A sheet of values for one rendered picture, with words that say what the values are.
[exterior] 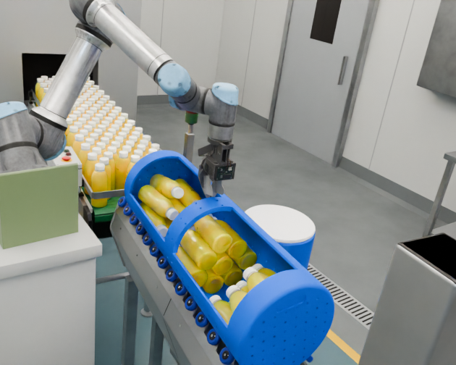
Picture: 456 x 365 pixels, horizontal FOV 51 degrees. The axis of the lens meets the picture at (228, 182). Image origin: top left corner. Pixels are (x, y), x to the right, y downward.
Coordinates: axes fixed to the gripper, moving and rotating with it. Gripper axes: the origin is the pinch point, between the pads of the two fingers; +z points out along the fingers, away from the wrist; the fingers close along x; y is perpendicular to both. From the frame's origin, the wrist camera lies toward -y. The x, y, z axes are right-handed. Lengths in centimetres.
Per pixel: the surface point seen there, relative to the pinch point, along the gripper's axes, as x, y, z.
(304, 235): 40.0, 2.6, 19.9
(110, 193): -13, -59, 27
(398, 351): -36, 98, -39
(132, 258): -14.0, -27.8, 38.4
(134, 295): -7, -42, 69
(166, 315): -13.8, 6.5, 37.9
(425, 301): -36, 98, -44
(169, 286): -11.6, 1.4, 30.8
